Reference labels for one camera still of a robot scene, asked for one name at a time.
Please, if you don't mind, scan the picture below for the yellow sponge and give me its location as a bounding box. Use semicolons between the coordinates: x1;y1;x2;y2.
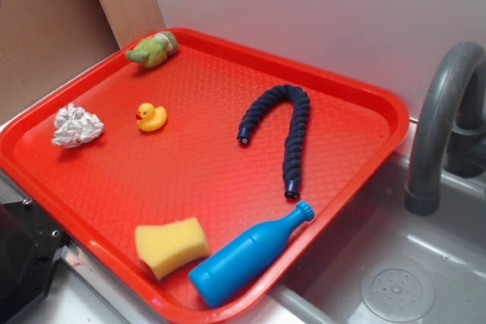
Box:
134;217;210;280

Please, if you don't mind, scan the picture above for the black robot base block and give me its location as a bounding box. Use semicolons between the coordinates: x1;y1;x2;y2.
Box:
1;201;66;323

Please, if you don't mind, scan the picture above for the grey toy sink basin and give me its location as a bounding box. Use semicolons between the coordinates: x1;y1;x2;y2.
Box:
270;154;485;323

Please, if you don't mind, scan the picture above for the green plush toy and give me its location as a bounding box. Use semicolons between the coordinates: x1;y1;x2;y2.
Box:
125;31;179;69

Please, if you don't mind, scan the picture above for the yellow rubber duck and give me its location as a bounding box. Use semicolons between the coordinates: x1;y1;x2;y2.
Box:
136;102;168;132

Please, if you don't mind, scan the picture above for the red plastic tray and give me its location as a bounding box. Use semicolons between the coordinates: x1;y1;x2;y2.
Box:
1;29;409;323

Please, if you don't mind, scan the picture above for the blue plastic bottle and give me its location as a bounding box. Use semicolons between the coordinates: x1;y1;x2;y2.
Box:
188;201;315;309

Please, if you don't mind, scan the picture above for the grey toy faucet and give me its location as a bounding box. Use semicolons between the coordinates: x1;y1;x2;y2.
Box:
405;41;485;215

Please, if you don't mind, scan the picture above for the crumpled white paper ball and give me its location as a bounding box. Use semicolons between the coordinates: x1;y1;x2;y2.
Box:
52;103;104;148

